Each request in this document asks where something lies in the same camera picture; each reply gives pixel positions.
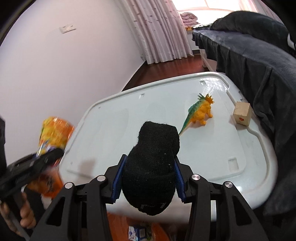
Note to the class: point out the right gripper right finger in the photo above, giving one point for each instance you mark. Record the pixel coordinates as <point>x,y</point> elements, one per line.
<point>218,211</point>

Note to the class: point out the pink curtain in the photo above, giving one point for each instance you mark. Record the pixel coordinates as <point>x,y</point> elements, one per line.
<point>158,29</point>

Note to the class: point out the white wall socket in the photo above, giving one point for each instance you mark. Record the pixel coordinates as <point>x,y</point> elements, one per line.
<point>67,28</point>

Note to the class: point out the small wooden cube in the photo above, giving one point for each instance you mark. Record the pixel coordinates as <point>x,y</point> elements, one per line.
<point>242,113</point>

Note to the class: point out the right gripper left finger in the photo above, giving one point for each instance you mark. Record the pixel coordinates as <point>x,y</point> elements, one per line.
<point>79,211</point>

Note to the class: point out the white storage box lid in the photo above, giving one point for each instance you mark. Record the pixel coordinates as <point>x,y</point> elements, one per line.
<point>220,151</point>

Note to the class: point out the blue white milk carton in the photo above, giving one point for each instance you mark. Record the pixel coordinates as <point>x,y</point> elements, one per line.
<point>139,233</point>

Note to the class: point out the orange toy dinosaur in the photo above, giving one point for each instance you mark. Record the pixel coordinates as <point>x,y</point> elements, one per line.
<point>198,111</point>

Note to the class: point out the folded pink bedding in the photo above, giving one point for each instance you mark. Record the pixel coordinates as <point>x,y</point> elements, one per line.
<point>189,20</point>

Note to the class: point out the dark blanket bed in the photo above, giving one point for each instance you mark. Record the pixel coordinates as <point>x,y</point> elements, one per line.
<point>252,50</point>

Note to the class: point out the black sock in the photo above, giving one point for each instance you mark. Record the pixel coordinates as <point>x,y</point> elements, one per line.
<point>148,177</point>

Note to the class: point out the person left hand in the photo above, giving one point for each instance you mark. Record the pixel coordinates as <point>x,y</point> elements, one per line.
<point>28,219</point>

